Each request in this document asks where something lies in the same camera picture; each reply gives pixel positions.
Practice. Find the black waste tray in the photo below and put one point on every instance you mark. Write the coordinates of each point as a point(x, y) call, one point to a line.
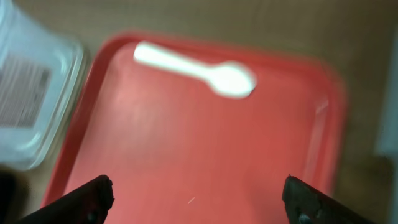
point(10, 196)

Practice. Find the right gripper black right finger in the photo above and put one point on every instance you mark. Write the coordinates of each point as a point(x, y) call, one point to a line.
point(305, 204)

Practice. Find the red plastic tray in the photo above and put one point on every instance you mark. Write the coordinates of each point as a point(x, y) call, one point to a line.
point(178, 153)

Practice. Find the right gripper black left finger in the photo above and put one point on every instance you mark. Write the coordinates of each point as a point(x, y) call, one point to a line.
point(87, 204)

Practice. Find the white plastic spoon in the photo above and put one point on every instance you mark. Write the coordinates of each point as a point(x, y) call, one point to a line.
point(228, 79)

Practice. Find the grey plastic dishwasher rack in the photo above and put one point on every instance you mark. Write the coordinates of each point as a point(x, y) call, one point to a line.
point(387, 140)

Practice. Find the clear plastic waste bin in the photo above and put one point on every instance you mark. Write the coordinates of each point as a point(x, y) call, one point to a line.
point(39, 70)

